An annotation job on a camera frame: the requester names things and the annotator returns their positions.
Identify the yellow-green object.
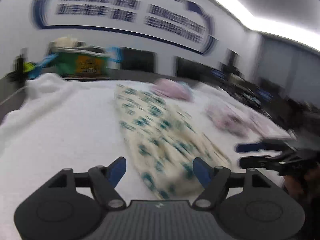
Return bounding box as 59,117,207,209
23,62,35,73

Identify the black walkie-talkie charger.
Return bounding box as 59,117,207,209
8,48,27,83

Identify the green zipper bag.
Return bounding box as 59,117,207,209
28,46,123,79

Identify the pink floral garment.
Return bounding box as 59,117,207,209
204,102,271,138

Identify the cream green-flower garment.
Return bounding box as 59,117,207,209
115,84,232,199

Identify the white terry towel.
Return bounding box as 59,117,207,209
1,74,289,239

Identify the person right hand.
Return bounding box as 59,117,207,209
284,163,319,202

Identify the black office chair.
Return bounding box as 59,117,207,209
175,57,210,81
120,47,155,73

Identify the pink garment blue trim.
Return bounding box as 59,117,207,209
151,79,193,102

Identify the cream cloth on chair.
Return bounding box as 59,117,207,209
54,36,78,48

